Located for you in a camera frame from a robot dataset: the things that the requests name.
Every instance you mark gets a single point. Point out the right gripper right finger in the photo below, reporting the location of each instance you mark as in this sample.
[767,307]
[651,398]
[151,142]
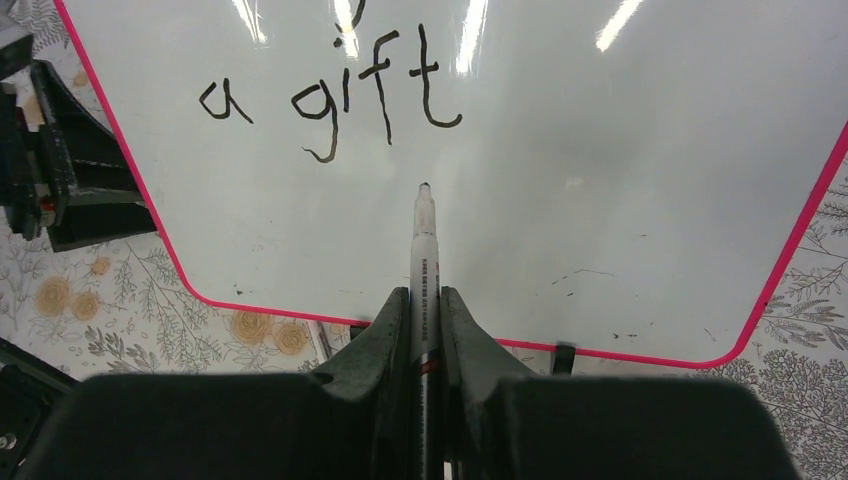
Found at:
[507,422]

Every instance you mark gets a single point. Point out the black cap marker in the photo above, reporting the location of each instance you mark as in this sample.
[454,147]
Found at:
[426,458]

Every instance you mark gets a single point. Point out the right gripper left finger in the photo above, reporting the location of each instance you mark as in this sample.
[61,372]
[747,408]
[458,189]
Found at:
[345,419]

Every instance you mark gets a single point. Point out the floral patterned mat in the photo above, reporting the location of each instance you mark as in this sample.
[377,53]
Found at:
[121,307]

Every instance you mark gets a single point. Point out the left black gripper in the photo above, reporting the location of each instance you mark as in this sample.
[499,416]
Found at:
[72,159]

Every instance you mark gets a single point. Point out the pink framed whiteboard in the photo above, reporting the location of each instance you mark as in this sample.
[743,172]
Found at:
[632,177]

